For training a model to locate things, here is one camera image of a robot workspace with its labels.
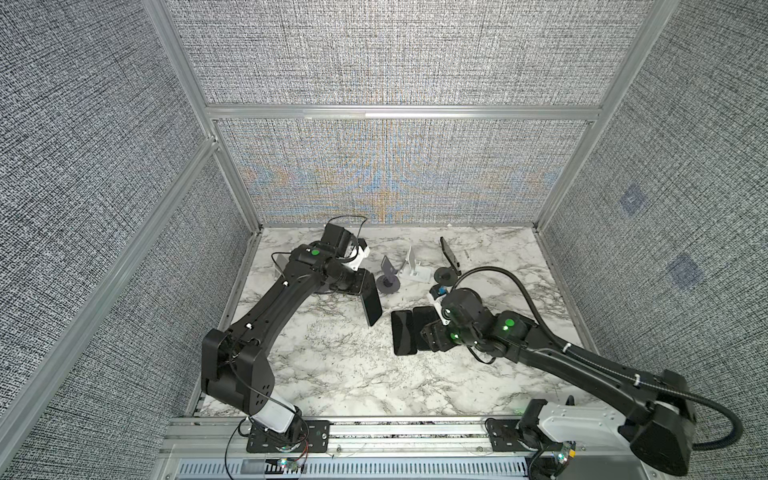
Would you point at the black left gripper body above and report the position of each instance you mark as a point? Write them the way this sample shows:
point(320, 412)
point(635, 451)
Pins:
point(354, 280)

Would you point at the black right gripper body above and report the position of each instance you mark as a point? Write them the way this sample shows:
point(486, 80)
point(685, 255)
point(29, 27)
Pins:
point(441, 333)

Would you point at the black phone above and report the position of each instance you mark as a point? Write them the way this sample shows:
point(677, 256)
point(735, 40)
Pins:
point(370, 298)
point(422, 317)
point(404, 343)

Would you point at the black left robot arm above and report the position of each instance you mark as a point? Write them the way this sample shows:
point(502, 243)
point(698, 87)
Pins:
point(235, 368)

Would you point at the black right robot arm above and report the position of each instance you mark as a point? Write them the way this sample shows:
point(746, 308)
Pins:
point(659, 422)

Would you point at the black fabric phone stand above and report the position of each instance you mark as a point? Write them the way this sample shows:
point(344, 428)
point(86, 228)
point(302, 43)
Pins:
point(447, 275)

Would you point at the silver metal phone stand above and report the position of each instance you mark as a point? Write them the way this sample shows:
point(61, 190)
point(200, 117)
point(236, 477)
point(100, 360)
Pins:
point(415, 270)

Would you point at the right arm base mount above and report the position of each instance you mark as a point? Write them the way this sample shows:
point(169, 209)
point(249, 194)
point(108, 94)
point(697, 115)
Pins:
point(524, 436)

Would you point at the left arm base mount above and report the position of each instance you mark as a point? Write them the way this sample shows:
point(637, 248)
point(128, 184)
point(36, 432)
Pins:
point(302, 435)

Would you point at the aluminium front rail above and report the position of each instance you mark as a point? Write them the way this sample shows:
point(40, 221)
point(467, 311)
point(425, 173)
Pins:
point(419, 447)

